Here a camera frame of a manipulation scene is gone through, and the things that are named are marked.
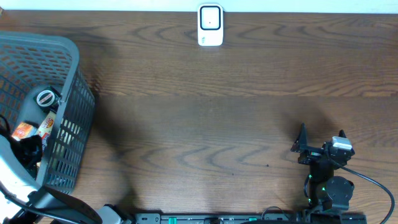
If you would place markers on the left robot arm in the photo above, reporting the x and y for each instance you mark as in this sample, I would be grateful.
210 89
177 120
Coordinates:
26 198

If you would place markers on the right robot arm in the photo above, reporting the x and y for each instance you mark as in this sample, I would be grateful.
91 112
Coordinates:
326 192

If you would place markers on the grey plastic basket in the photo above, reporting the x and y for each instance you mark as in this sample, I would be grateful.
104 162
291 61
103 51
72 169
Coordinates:
31 63

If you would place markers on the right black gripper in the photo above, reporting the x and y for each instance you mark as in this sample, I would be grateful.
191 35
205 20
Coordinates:
301 143

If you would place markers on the green square box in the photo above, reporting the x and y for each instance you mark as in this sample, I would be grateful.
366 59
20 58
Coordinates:
48 98

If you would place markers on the orange tissue packet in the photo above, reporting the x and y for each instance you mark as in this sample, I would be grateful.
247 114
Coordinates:
22 130

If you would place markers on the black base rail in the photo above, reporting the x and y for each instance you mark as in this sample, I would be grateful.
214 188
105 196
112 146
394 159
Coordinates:
156 218

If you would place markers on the yellow snack bag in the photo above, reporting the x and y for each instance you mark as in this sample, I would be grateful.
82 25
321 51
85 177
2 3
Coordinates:
45 129

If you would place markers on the white barcode scanner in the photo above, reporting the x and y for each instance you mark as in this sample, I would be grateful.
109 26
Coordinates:
210 25

